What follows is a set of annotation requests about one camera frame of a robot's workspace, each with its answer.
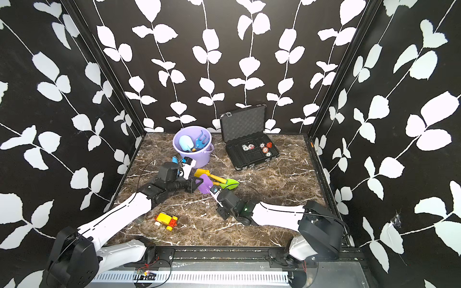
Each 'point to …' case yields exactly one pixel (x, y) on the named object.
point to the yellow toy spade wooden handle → (200, 171)
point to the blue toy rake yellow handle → (199, 142)
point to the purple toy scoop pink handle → (204, 186)
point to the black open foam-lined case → (243, 132)
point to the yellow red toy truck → (171, 222)
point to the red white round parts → (262, 145)
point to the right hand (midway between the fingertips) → (217, 199)
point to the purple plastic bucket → (202, 155)
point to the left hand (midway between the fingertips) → (203, 177)
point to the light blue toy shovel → (186, 143)
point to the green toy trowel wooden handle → (231, 184)
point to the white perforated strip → (192, 278)
